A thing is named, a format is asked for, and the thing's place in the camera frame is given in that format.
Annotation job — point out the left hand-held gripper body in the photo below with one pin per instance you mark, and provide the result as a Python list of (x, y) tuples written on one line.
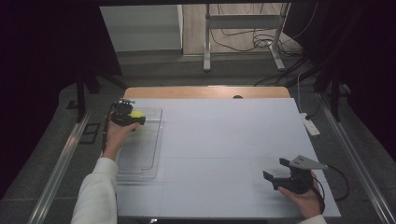
[(123, 113)]

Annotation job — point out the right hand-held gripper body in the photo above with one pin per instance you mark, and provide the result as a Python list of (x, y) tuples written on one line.
[(295, 180)]

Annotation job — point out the yellow tennis ball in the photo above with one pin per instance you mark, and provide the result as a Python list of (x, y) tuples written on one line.
[(137, 113)]

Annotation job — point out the clear plastic tray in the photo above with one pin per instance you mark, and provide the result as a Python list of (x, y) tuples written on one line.
[(146, 146)]

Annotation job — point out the person's left hand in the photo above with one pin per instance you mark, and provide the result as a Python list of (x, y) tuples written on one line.
[(116, 137)]

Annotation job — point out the person's right hand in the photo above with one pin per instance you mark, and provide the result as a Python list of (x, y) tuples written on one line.
[(306, 202)]

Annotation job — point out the white power strip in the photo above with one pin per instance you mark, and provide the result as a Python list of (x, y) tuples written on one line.
[(309, 124)]

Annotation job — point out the black stand leg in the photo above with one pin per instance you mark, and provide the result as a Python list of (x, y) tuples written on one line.
[(335, 96), (81, 93)]

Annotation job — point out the white board mat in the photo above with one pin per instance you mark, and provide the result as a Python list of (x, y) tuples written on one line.
[(224, 140)]

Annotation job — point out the black round table grommet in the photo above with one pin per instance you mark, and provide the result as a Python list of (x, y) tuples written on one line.
[(237, 97)]

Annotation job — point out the white cabinet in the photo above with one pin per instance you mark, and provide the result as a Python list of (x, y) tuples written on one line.
[(140, 28)]

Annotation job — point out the dark curtain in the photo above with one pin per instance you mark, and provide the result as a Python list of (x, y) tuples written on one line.
[(367, 62), (46, 62)]

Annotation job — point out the black floor frame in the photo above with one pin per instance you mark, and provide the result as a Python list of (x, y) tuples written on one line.
[(90, 133)]

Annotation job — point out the aluminium floor rail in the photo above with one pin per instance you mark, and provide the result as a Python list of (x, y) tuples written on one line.
[(59, 168), (358, 161)]

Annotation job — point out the grey metal desk frame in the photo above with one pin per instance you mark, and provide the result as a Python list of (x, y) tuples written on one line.
[(243, 21)]

